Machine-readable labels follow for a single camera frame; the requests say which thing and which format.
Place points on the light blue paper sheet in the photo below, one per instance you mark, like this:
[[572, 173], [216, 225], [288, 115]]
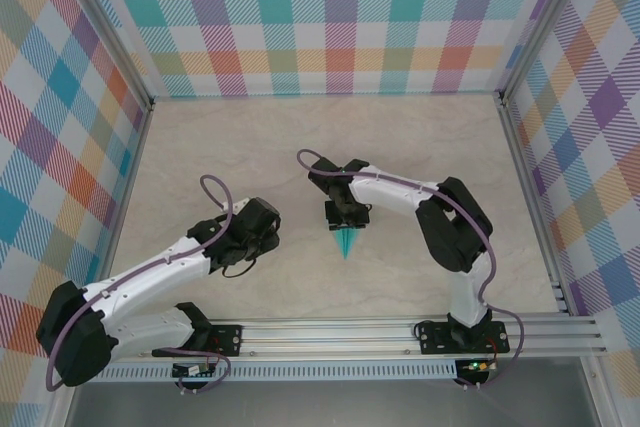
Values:
[[346, 244]]

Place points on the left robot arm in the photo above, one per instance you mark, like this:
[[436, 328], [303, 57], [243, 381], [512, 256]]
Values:
[[150, 282]]

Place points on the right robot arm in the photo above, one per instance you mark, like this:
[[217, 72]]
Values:
[[455, 227]]

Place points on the small black circuit board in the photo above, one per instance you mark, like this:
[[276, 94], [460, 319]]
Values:
[[192, 370]]

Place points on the grey metal panel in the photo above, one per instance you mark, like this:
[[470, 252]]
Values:
[[325, 404]]

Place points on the small circuit board green light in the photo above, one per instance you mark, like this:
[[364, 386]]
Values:
[[477, 366]]

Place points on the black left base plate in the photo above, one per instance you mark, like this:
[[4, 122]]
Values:
[[230, 339]]

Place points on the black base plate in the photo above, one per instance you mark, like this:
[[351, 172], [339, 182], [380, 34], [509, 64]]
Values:
[[435, 337], [230, 339]]

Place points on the long aluminium base rail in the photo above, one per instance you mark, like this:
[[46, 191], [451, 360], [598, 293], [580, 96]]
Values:
[[325, 339]]

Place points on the aluminium side rail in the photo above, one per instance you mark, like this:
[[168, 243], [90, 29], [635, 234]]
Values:
[[127, 187], [530, 197]]

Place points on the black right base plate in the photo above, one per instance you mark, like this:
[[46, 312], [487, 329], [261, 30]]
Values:
[[435, 337]]

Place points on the aluminium frame post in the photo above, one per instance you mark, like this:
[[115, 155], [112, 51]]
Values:
[[542, 32], [105, 32]]

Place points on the aluminium frame leg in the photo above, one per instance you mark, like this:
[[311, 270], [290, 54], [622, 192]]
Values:
[[595, 392], [60, 409]]

